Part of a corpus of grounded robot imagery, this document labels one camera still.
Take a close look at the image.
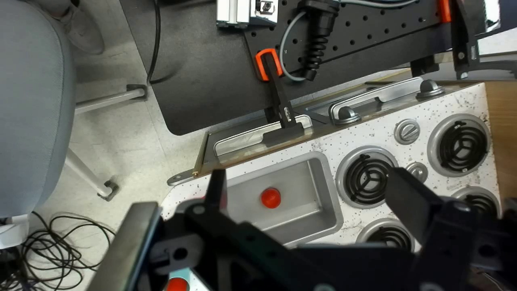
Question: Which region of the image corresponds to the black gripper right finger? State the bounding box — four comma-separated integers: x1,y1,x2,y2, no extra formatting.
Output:
386,167,442,230

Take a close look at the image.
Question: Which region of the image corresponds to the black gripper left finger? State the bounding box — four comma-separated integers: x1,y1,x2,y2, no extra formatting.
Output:
205,169,226,208

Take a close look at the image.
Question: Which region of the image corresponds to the small red round object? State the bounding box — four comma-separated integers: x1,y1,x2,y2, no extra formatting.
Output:
260,187,281,208

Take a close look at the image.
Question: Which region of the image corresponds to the white speckled toy kitchen counter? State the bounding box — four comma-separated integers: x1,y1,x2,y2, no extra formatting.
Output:
160,80,504,255

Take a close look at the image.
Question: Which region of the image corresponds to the grey stove knob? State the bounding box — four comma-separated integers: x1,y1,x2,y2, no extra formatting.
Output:
394,119,420,145
407,161,428,182

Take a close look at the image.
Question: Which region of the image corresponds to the black coil burner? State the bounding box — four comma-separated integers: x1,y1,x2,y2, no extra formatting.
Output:
334,145,397,208
426,112,489,177
452,185,501,218
355,218,418,252

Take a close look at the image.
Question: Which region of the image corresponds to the orange black bar clamp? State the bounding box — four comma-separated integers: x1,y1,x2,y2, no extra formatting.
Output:
253,48,304,145
436,0,481,79

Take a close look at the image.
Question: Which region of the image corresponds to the black perforated breadboard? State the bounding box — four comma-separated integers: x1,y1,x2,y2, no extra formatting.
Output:
245,0,451,82

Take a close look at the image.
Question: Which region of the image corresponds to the grey office chair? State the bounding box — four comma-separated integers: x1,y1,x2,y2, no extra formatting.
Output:
0,0,147,248

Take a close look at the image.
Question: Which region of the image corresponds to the tangled black cable on floor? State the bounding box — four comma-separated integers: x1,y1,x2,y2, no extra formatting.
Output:
0,209,118,291

